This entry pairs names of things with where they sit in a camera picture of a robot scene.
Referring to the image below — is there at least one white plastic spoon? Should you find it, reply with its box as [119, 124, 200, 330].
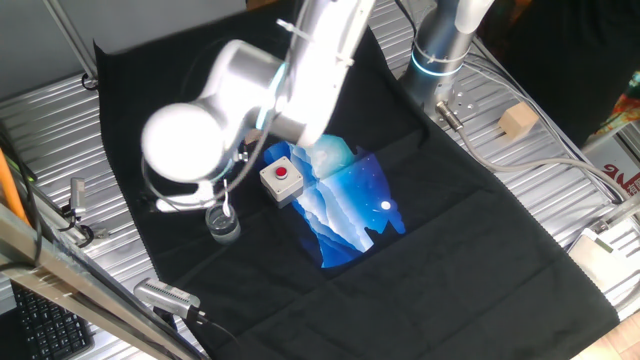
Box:
[221, 178, 234, 219]

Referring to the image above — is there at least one clear glass jar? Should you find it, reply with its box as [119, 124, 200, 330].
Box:
[204, 200, 242, 245]

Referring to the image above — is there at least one grey box with red button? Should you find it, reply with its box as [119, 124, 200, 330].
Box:
[258, 155, 305, 204]

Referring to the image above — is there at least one black cloth with blue print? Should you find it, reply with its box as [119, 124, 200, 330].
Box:
[93, 9, 621, 360]

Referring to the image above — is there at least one black chair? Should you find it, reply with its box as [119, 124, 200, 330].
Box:
[499, 0, 640, 149]

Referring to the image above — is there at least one thin metal pole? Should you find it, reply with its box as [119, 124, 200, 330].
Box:
[42, 0, 100, 81]

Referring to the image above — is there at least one white flat device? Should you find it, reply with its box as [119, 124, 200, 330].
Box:
[568, 227, 640, 304]

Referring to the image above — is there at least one red and white box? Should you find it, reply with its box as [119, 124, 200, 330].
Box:
[582, 132, 640, 201]

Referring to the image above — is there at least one black keyboard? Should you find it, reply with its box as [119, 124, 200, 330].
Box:
[9, 279, 96, 360]

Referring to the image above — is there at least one orange tube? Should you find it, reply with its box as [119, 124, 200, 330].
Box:
[0, 147, 30, 226]

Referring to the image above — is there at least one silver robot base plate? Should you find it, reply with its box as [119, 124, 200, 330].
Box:
[424, 82, 479, 121]

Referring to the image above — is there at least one silver camera with black cable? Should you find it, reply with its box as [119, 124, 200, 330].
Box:
[133, 277, 202, 321]

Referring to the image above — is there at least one grey robot hose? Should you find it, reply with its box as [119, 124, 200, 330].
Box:
[434, 99, 631, 204]

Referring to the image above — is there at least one silver camera on rail clamp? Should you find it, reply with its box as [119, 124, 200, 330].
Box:
[59, 177, 109, 246]

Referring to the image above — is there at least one aluminium frame beam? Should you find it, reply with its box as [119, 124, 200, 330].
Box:
[0, 202, 206, 360]

